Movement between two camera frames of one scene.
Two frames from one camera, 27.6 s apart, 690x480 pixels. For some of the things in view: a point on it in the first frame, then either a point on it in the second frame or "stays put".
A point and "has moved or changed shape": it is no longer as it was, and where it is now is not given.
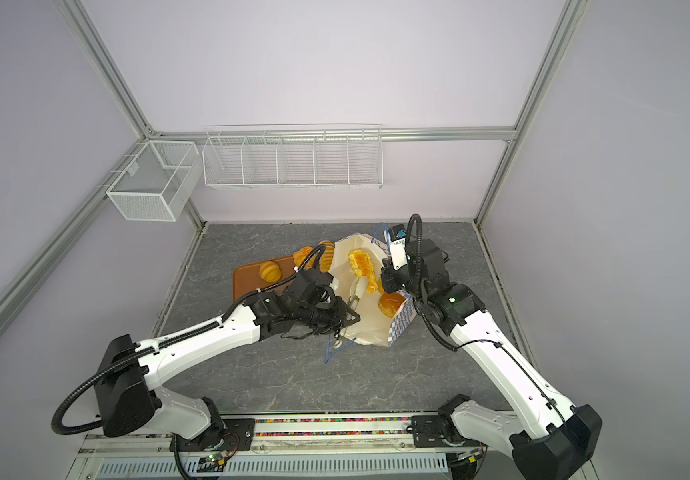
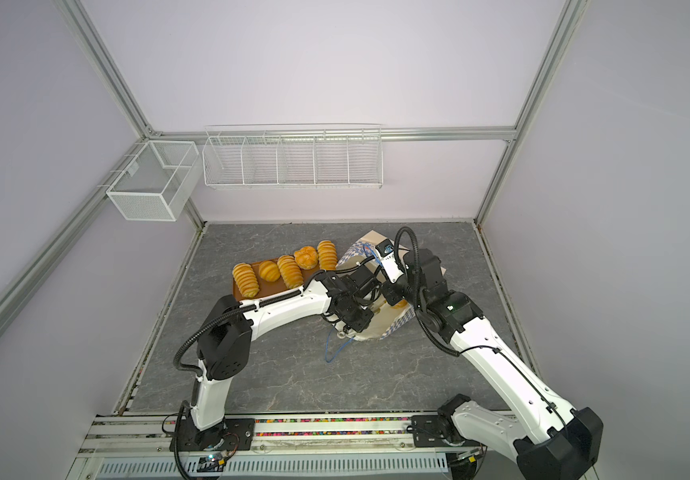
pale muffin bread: (302, 254) stays put
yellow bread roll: (269, 271) stays put
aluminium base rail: (317, 448) stays put
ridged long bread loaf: (326, 256) stays put
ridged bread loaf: (363, 263) has moved or changed shape
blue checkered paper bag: (356, 266) has moved or changed shape
